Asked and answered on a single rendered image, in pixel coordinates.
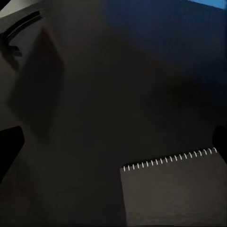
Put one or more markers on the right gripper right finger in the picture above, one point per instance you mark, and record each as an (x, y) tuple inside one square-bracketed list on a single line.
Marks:
[(219, 140)]

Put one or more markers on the desk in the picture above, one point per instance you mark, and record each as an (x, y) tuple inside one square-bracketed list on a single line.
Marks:
[(97, 85)]

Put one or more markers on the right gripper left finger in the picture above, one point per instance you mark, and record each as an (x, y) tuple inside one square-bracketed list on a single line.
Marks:
[(11, 142)]

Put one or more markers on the notebook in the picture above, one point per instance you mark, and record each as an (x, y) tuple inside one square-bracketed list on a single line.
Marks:
[(184, 191)]

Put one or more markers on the monitor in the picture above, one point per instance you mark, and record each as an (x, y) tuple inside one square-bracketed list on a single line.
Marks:
[(3, 36)]

